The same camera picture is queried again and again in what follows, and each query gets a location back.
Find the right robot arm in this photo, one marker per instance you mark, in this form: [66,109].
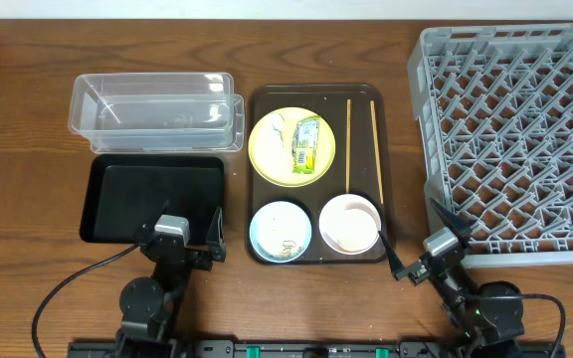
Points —
[489,315]

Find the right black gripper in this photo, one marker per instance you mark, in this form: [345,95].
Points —
[420,273]

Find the black plastic tray bin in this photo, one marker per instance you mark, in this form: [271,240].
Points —
[124,190]

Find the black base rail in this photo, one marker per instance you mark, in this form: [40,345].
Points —
[229,349]

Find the light blue bowl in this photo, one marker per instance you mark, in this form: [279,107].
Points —
[279,221]

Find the dark brown serving tray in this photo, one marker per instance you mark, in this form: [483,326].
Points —
[329,101]

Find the white cup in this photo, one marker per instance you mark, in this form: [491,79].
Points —
[355,230]

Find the white pink bowl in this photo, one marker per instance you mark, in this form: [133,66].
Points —
[328,214]

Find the green snack wrapper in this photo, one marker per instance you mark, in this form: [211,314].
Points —
[304,144]

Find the clear plastic bin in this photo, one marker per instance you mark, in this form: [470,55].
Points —
[158,112]

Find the grey dishwasher rack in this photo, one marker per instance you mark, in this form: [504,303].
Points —
[495,110]

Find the rice food scraps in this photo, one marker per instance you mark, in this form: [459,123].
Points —
[284,250]

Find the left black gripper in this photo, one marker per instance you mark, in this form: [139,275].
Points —
[187,255]

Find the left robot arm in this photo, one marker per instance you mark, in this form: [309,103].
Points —
[150,304]

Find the left wooden chopstick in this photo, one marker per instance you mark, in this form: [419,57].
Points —
[348,145]

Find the right wooden chopstick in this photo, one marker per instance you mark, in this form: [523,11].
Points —
[376,150]

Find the wooden chopstick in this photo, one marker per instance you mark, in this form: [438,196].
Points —
[348,145]
[376,150]

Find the yellow round plate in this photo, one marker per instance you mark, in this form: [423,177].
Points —
[278,170]

